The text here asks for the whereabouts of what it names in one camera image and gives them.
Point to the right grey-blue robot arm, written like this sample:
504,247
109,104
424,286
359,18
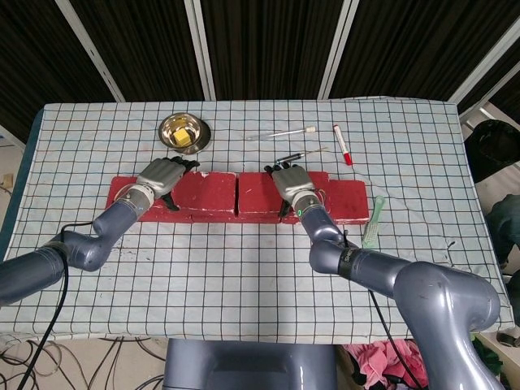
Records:
426,292

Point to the red brick with chipped corner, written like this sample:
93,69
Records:
207,191

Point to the clear pipette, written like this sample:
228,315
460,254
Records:
284,133

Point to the checkered light blue tablecloth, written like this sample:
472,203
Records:
227,276

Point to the grey-blue robot torso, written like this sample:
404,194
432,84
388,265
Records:
252,365

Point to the white partition frame post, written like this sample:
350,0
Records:
485,61
87,48
201,48
339,48

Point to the red and white marker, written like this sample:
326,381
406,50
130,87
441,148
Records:
342,143

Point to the green plastic comb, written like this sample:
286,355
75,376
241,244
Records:
373,227

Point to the stainless steel bowl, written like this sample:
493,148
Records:
168,134

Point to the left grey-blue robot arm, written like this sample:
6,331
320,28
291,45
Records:
81,248

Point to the green cloth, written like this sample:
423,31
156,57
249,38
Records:
487,353

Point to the yellow cube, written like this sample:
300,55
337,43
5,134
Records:
181,138

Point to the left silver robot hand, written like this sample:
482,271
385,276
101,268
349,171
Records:
160,176

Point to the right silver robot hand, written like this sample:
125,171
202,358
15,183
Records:
292,180

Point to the pink cloth pile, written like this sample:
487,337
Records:
382,361

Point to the dark clothed person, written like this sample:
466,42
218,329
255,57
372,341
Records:
505,227

